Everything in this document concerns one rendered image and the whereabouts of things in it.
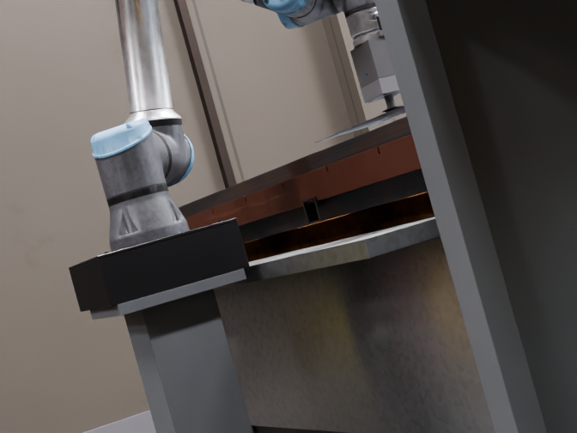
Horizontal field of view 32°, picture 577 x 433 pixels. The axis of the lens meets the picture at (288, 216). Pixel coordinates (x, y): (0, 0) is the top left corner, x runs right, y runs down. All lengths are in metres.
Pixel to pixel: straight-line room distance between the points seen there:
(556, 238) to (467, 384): 0.50
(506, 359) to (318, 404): 1.03
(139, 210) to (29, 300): 2.72
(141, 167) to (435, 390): 0.66
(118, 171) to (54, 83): 2.86
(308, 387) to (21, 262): 2.58
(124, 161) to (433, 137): 0.85
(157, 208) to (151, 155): 0.10
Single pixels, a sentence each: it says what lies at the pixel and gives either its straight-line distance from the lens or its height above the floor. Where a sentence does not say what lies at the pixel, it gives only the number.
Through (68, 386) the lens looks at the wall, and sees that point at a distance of 4.59.
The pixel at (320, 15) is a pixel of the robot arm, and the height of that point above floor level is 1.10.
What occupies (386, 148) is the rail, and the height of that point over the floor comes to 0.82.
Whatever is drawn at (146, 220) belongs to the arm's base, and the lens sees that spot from 1.86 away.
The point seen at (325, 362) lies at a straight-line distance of 2.08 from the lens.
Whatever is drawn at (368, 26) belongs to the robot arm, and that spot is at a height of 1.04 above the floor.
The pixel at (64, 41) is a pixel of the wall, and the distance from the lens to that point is 4.79.
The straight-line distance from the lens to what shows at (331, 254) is 1.64.
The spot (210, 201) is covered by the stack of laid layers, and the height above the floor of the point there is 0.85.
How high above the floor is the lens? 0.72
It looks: 1 degrees up
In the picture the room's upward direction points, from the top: 16 degrees counter-clockwise
